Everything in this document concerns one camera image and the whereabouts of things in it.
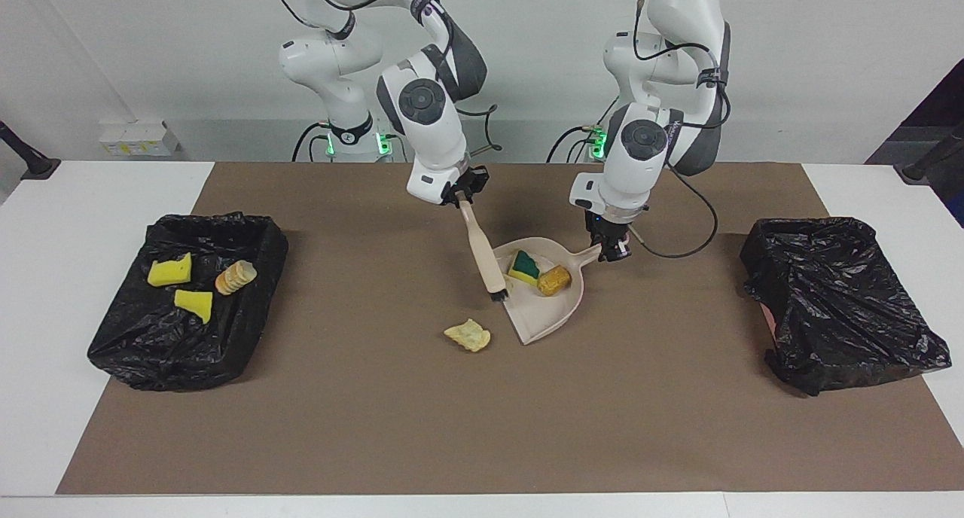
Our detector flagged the orange-brown foam lump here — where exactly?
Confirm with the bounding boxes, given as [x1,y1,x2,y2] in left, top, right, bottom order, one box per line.
[537,266,573,297]

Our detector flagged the beige hand brush black bristles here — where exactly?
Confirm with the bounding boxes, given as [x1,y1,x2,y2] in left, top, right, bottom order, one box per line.
[458,200,510,303]

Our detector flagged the green and yellow sponge piece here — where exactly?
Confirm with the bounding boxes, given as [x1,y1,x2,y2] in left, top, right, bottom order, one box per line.
[508,251,541,287]

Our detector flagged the beige plastic dustpan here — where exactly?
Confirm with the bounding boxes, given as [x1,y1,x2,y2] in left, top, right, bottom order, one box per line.
[493,237,603,346]

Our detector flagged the cream foam chunk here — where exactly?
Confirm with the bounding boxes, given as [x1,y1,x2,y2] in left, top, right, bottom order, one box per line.
[215,261,258,296]
[443,318,492,353]

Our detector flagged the wedge yellow sponge piece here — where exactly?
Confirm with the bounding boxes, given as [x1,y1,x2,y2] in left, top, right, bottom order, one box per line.
[174,290,214,325]

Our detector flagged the notched yellow sponge piece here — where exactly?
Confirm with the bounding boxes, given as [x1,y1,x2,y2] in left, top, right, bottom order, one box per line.
[148,253,193,287]

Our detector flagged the black bag lined pink bin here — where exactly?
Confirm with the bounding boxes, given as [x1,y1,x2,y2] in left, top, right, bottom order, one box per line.
[740,217,952,397]

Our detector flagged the brown table mat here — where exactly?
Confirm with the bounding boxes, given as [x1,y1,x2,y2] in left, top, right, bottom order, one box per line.
[56,162,964,495]

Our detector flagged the white power strip box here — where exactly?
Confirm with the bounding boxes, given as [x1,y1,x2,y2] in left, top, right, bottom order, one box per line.
[99,123,180,157]

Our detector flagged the dark blue furniture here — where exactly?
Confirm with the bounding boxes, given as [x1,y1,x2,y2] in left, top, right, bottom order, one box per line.
[866,59,964,229]

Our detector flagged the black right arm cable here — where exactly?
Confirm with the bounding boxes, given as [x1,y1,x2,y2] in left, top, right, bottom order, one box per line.
[264,0,502,156]

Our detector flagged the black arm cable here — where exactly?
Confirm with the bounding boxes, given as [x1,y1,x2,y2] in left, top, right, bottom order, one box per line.
[264,0,502,156]
[631,0,733,261]

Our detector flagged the black base cable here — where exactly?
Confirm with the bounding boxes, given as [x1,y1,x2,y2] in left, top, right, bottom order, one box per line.
[546,123,603,163]
[291,123,332,163]

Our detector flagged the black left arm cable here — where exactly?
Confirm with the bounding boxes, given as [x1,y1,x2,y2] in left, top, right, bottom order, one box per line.
[631,0,733,261]

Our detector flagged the black stand post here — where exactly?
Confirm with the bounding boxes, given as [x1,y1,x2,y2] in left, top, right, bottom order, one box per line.
[895,125,964,184]
[0,120,61,180]

